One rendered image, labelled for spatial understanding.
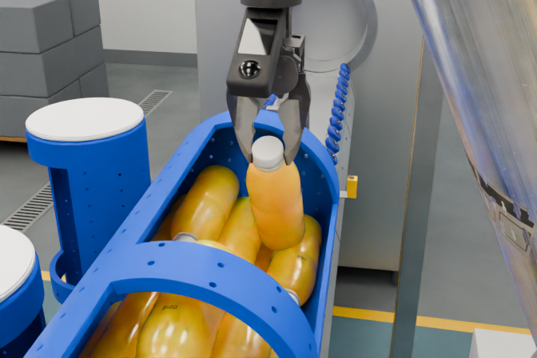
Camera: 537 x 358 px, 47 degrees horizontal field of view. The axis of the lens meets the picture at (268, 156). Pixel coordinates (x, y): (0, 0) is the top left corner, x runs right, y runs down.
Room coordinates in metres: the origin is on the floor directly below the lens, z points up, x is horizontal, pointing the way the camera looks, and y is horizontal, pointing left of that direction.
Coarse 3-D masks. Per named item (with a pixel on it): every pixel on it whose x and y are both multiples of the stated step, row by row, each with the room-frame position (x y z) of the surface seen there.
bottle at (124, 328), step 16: (128, 304) 0.54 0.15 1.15; (144, 304) 0.54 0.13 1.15; (112, 320) 0.52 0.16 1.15; (128, 320) 0.51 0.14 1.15; (144, 320) 0.52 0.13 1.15; (112, 336) 0.49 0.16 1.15; (128, 336) 0.49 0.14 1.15; (96, 352) 0.47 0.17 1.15; (112, 352) 0.47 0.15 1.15; (128, 352) 0.47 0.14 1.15
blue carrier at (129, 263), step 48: (192, 144) 0.83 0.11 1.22; (240, 192) 0.93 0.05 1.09; (336, 192) 0.86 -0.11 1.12; (144, 240) 0.56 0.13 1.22; (96, 288) 0.48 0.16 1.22; (144, 288) 0.48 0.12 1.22; (192, 288) 0.47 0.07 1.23; (240, 288) 0.48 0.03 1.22; (48, 336) 0.43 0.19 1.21; (288, 336) 0.47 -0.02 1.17
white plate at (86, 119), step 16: (48, 112) 1.45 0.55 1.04; (64, 112) 1.45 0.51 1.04; (80, 112) 1.45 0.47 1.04; (96, 112) 1.45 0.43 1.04; (112, 112) 1.45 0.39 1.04; (128, 112) 1.45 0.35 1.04; (32, 128) 1.34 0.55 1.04; (48, 128) 1.34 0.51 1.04; (64, 128) 1.34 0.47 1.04; (80, 128) 1.34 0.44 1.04; (96, 128) 1.34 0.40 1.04; (112, 128) 1.34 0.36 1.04; (128, 128) 1.35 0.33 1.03
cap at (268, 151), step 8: (256, 144) 0.71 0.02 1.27; (264, 144) 0.71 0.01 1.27; (272, 144) 0.71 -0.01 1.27; (280, 144) 0.71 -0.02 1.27; (256, 152) 0.70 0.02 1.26; (264, 152) 0.70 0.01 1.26; (272, 152) 0.70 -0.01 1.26; (280, 152) 0.70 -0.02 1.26; (256, 160) 0.70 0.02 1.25; (264, 160) 0.69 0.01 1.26; (272, 160) 0.69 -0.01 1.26; (280, 160) 0.70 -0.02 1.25
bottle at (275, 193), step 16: (256, 176) 0.71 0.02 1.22; (272, 176) 0.70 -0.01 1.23; (288, 176) 0.71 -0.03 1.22; (256, 192) 0.71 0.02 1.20; (272, 192) 0.70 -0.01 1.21; (288, 192) 0.71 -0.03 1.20; (256, 208) 0.73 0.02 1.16; (272, 208) 0.71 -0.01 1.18; (288, 208) 0.72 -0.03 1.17; (256, 224) 0.77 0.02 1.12; (272, 224) 0.73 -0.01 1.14; (288, 224) 0.74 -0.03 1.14; (304, 224) 0.79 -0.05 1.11; (272, 240) 0.76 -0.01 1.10; (288, 240) 0.76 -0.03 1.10
